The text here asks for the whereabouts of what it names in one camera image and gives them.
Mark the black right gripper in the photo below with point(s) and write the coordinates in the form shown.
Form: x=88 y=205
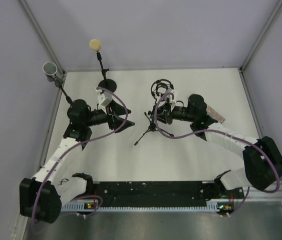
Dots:
x=164 y=113

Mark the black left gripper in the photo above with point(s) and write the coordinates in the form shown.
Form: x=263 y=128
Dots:
x=114 y=121

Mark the black tripod shock-mount stand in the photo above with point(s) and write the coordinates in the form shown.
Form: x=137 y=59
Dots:
x=158 y=88

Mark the glitter rhinestone microphone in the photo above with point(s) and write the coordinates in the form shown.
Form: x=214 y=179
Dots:
x=214 y=114

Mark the grey microphone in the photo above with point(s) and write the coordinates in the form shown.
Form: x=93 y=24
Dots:
x=50 y=70

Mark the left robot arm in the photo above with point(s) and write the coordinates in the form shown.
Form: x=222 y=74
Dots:
x=42 y=196

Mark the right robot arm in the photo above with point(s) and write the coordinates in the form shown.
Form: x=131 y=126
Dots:
x=262 y=160

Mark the black round-base mic stand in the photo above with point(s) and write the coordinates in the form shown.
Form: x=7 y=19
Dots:
x=106 y=83

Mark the cream yellow microphone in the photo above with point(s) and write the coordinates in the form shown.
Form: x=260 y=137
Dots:
x=95 y=45

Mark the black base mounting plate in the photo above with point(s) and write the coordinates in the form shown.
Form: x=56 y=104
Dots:
x=147 y=194

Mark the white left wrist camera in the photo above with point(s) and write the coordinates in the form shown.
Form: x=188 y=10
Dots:
x=104 y=99

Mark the aluminium frame rail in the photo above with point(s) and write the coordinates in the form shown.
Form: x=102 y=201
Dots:
x=87 y=203

